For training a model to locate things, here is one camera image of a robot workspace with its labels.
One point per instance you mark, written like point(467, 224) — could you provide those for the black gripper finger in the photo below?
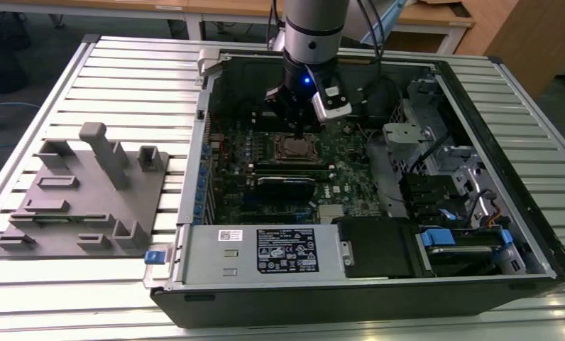
point(302, 126)
point(294, 128)

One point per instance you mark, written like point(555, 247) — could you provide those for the silver CPU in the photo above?
point(298, 149)

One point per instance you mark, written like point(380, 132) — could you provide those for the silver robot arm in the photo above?
point(311, 35)

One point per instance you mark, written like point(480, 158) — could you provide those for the CPU socket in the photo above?
point(278, 156)

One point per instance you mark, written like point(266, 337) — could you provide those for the black graphics card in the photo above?
point(284, 193)

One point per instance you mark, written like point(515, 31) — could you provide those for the grey case latch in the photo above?
point(208, 58)

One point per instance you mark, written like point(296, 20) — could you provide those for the silver drive cage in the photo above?
point(404, 136)

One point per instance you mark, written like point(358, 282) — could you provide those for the green motherboard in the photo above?
point(352, 199)

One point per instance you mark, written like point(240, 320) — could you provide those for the silver chipset heat sink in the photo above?
point(331, 210)

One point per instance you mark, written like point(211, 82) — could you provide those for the black disk bay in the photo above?
point(428, 195)

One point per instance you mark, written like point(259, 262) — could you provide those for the silver power supply unit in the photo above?
point(206, 255)

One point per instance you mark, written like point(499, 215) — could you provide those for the blue disk carrier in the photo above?
point(435, 236)

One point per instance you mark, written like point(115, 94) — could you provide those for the blue case latch tab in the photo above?
point(154, 257)

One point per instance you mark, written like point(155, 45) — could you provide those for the grey parts rack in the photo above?
point(97, 213)

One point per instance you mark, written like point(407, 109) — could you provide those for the black PC case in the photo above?
point(311, 305)

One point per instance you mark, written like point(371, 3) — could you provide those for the wooden cabinet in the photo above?
point(523, 35)

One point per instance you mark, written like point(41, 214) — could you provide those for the black office chair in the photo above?
point(3, 71)

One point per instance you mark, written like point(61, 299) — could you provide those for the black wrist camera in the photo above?
point(275, 96)

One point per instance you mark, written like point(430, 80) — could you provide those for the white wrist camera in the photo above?
point(330, 112)

